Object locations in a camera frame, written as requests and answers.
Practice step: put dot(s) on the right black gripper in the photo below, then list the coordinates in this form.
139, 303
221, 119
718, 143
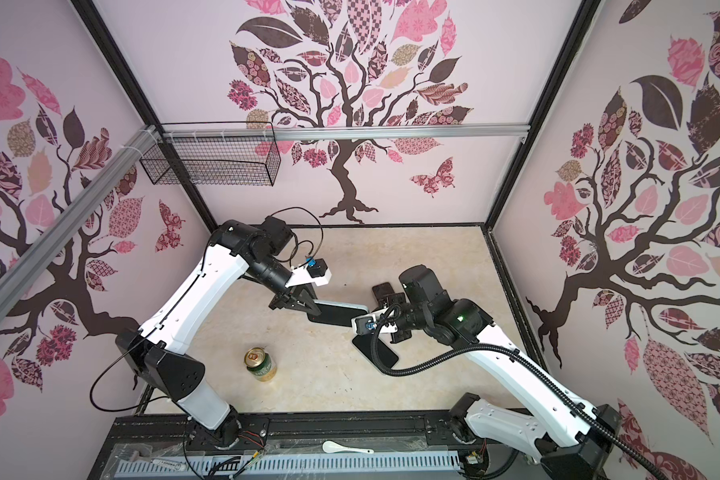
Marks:
400, 333

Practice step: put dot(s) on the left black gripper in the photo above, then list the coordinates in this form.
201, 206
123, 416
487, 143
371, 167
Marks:
289, 299

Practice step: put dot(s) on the light blue phone case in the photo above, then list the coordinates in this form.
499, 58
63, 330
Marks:
345, 307

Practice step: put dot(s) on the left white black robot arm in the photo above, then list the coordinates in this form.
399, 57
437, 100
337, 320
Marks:
157, 351

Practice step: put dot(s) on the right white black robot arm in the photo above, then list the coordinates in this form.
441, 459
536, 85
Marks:
568, 436

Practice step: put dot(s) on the phone with pink case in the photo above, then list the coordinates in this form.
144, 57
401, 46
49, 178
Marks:
386, 297

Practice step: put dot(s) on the green gold drink can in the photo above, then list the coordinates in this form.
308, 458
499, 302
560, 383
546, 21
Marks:
260, 364

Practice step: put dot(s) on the white plastic spoon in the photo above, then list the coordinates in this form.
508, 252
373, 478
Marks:
334, 447

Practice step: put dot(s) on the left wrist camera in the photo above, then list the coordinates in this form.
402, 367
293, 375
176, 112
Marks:
315, 272

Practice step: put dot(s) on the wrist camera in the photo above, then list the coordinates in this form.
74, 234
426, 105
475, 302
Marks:
371, 322
315, 272

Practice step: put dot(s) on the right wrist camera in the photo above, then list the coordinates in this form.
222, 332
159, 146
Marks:
371, 322

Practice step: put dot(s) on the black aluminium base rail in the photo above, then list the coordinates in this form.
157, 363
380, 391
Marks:
436, 427

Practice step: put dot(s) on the black wire basket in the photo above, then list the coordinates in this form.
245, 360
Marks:
235, 153

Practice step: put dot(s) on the back aluminium wall rail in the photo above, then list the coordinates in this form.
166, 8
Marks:
349, 133

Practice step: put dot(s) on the aluminium wall rail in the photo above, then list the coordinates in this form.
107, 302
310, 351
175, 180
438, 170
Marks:
349, 133
41, 253

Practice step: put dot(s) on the white slotted cable duct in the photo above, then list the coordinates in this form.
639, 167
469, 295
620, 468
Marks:
289, 466

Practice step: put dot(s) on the left aluminium wall rail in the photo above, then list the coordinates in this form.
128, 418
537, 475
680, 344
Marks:
41, 253

